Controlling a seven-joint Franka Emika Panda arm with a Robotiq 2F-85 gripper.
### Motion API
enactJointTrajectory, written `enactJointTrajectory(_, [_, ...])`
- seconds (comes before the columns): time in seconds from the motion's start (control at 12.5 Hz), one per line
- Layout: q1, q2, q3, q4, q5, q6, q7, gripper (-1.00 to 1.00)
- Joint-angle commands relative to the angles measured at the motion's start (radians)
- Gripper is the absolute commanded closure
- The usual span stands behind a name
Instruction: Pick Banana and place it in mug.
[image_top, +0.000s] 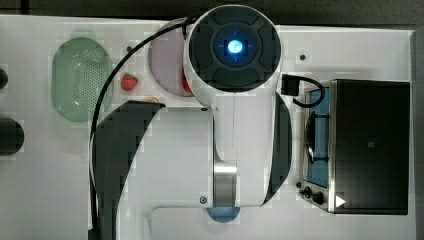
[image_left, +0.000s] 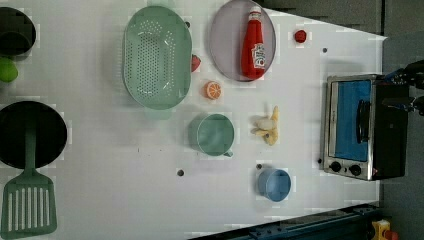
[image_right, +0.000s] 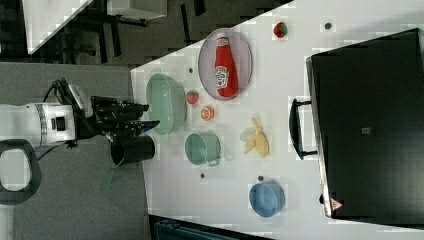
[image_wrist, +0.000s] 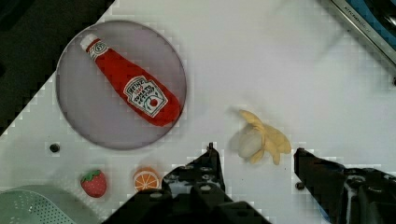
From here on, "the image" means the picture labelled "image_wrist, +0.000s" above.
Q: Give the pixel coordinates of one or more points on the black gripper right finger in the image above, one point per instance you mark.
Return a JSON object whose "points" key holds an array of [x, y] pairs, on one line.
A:
{"points": [[347, 195]]}

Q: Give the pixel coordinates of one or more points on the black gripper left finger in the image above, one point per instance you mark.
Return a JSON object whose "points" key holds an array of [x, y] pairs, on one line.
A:
{"points": [[190, 194]]}

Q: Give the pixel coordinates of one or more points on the plush orange slice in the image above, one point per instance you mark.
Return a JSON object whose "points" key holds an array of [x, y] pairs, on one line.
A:
{"points": [[146, 178]]}

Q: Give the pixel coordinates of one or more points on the red plush strawberry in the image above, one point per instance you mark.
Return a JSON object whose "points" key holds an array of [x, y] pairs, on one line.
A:
{"points": [[94, 183]]}

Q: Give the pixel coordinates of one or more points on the red plush ketchup bottle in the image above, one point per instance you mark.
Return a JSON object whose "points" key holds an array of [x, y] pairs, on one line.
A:
{"points": [[141, 91]]}

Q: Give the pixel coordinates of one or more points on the grey round plate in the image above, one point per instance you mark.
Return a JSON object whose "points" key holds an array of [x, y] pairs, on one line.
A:
{"points": [[90, 104]]}

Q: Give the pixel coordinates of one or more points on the green perforated colander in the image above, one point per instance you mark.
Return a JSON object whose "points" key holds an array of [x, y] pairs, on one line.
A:
{"points": [[43, 204]]}

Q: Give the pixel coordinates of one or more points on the silver black toaster oven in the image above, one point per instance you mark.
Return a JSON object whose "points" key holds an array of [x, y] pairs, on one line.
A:
{"points": [[373, 20]]}

